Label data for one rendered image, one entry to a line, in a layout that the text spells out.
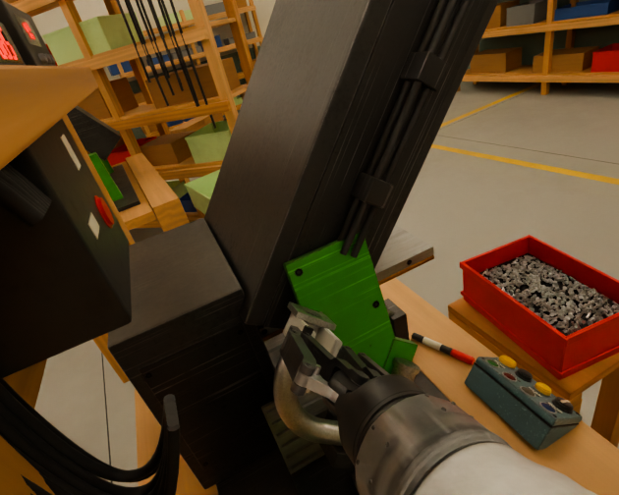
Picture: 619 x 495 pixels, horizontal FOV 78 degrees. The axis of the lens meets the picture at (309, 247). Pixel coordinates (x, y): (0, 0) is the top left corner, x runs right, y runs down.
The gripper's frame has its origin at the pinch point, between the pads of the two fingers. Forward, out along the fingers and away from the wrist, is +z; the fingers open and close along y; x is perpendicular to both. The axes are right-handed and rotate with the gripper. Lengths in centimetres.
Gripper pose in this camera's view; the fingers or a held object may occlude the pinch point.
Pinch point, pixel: (310, 337)
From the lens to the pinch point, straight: 46.8
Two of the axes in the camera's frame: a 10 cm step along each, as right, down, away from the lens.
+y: -8.5, -3.7, -3.6
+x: -4.0, 9.1, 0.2
